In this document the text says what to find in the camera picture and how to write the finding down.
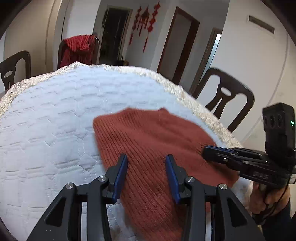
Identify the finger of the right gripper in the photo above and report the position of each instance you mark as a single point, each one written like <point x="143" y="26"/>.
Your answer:
<point x="222" y="151"/>

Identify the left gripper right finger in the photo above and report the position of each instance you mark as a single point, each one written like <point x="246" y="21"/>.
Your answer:
<point x="229" y="218"/>

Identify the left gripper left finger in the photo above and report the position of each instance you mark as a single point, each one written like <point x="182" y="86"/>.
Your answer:
<point x="62" y="219"/>

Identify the rust red knitted sweater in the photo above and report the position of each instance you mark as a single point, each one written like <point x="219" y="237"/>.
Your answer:
<point x="146" y="137"/>

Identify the right hand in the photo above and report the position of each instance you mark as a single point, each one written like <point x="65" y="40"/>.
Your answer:
<point x="259" y="201"/>

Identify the dark wooden chair right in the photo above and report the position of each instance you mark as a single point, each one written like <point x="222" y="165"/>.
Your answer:
<point x="227" y="89"/>

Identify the light blue quilted lace cloth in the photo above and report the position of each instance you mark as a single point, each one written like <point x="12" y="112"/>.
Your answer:
<point x="47" y="138"/>

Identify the dark wooden chair far left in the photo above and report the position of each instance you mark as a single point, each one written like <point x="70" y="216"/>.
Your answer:
<point x="8" y="68"/>

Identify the red Chinese knot decoration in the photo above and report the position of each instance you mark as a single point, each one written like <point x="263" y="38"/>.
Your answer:
<point x="144" y="22"/>

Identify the dark wooden chair with garment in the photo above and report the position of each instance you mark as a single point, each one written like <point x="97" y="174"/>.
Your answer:
<point x="78" y="51"/>

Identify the red checkered garment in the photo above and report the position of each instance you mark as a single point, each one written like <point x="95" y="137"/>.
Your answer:
<point x="77" y="49"/>

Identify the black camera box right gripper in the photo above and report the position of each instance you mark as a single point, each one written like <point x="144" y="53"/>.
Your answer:
<point x="279" y="127"/>

